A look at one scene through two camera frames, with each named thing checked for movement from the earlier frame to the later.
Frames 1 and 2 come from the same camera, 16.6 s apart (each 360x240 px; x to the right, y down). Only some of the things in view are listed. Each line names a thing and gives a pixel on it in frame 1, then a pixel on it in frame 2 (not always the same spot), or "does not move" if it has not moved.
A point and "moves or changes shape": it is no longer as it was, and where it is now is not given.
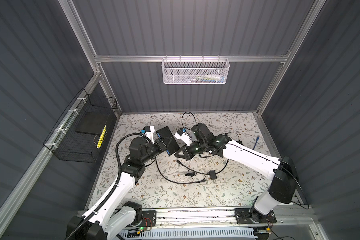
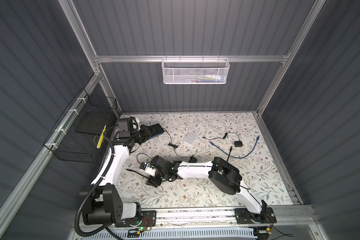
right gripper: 186,153 → 153,182
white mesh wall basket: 195,71 does not move
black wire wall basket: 80,134 does not move
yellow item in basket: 99,143 does not move
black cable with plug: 213,174 moves or changes shape
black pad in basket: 93,122 does not move
